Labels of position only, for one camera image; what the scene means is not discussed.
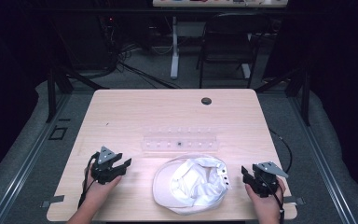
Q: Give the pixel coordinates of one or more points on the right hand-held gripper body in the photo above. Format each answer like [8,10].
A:
[265,182]

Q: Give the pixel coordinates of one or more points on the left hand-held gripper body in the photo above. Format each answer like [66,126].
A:
[104,171]

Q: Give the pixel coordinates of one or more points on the person's right hand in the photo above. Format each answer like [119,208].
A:
[267,203]

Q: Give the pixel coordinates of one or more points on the person's left hand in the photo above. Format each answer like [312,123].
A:
[96,193]

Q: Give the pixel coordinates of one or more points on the white baseball cap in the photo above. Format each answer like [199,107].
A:
[195,186]

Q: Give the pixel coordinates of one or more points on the clear acrylic rack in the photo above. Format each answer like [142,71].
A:
[180,143]

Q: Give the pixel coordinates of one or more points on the black table grommet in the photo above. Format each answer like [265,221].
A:
[206,101]

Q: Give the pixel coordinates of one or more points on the white desk leg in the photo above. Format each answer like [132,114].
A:
[175,56]

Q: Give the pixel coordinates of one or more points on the black folding chair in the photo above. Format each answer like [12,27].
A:
[227,46]

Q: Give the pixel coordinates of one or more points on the light desk top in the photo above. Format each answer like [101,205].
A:
[217,3]

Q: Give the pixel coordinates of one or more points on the grey metal table bracket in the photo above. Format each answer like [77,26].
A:
[52,200]
[293,200]

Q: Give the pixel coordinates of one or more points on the black metal frame stand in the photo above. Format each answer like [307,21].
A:
[306,93]
[52,93]

